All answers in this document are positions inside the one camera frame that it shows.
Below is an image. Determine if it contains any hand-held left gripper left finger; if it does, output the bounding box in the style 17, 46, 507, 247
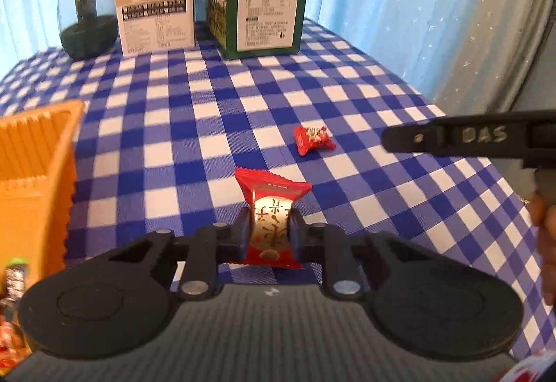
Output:
108, 206, 255, 300

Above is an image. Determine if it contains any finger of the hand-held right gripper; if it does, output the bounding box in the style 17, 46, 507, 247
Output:
382, 117, 443, 155

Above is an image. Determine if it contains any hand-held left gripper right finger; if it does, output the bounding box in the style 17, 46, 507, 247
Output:
289, 208, 424, 300

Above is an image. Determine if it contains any red packet with beige label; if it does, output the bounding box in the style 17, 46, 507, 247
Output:
235, 167, 313, 269

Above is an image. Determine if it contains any orange plastic basket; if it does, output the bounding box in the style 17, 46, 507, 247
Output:
0, 100, 86, 305

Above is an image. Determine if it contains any person's right hand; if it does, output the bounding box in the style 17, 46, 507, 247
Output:
529, 180, 556, 307

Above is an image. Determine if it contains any small red candy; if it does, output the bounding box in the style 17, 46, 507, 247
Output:
294, 125, 335, 157

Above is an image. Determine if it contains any grey curtain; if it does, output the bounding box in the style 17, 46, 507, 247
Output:
434, 0, 556, 118

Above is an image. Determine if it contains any blue white checkered tablecloth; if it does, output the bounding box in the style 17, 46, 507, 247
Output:
0, 17, 549, 367

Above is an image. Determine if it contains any red white cloth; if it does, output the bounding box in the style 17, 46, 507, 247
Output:
499, 349, 549, 382

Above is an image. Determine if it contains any white product box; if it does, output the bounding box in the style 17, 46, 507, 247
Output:
113, 0, 197, 57

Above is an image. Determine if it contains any orange-red foil candy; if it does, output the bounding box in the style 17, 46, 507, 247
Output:
0, 313, 27, 362

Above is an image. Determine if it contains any dark glass jar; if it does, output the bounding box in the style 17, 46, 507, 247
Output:
56, 0, 119, 59

